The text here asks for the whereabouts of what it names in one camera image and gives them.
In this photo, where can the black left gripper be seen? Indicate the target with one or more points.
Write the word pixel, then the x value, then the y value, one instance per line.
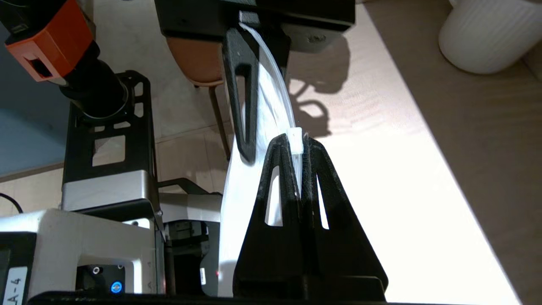
pixel 190 17

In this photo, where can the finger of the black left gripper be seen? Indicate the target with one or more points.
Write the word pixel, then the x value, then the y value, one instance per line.
pixel 250 127

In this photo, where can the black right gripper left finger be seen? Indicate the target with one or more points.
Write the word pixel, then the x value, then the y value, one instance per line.
pixel 271 262

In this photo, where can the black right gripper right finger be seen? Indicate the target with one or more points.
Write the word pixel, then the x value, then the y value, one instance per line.
pixel 338 262

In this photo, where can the white floral plastic bag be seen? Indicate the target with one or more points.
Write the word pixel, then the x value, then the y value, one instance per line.
pixel 241 203

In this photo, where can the grey robot base console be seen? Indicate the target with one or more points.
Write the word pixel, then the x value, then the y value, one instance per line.
pixel 186 245

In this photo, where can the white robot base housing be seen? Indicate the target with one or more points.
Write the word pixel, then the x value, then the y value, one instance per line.
pixel 63 241

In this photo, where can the reddish brown chair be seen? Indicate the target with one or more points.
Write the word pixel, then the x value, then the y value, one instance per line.
pixel 199 59

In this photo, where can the white ribbed ceramic mug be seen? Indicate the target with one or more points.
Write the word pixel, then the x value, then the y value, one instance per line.
pixel 487 34

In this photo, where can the black metal robot frame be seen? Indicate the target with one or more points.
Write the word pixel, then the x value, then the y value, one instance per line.
pixel 110 186

